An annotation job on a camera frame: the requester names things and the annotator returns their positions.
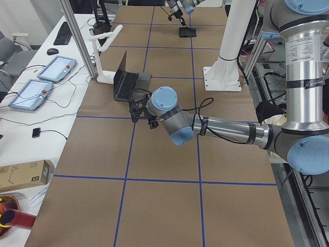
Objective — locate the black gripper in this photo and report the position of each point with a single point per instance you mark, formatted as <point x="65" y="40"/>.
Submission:
<point x="152" y="120"/>
<point x="179" y="16"/>

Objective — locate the black mouse pad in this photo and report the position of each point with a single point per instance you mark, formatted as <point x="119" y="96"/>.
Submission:
<point x="187" y="32"/>

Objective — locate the grey laptop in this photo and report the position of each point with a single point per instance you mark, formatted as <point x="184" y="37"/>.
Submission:
<point x="127" y="84"/>

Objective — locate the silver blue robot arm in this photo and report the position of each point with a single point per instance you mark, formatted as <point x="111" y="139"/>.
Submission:
<point x="302" y="140"/>
<point x="187" y="5"/>

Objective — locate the black desk mouse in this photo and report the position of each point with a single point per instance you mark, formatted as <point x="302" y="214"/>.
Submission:
<point x="52" y="51"/>

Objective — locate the cardboard lamp box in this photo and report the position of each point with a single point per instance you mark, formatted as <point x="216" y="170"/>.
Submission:
<point x="25" y="175"/>

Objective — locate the upper blue teach pendant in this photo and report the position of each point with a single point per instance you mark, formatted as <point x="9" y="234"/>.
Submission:
<point x="57" y="69"/>

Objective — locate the blue teach pendant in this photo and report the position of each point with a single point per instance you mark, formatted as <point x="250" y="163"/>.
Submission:
<point x="32" y="95"/>
<point x="57" y="69"/>

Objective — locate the black keyboard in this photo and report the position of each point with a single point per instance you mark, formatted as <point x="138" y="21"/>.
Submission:
<point x="64" y="35"/>

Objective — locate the small black puck device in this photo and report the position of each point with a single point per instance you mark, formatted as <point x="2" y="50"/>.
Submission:
<point x="36" y="132"/>

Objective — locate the lower blue teach pendant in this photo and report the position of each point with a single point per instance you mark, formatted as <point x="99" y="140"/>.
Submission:
<point x="32" y="95"/>

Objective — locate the person in cream sweater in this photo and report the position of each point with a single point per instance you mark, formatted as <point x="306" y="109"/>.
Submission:
<point x="270" y="114"/>

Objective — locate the grey office chair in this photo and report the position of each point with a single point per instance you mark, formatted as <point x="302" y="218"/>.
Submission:
<point x="15" y="56"/>

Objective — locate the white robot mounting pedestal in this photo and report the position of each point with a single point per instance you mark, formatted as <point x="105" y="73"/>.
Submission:
<point x="223" y="75"/>

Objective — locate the aluminium frame post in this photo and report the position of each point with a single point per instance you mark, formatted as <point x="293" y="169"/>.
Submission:
<point x="76" y="33"/>

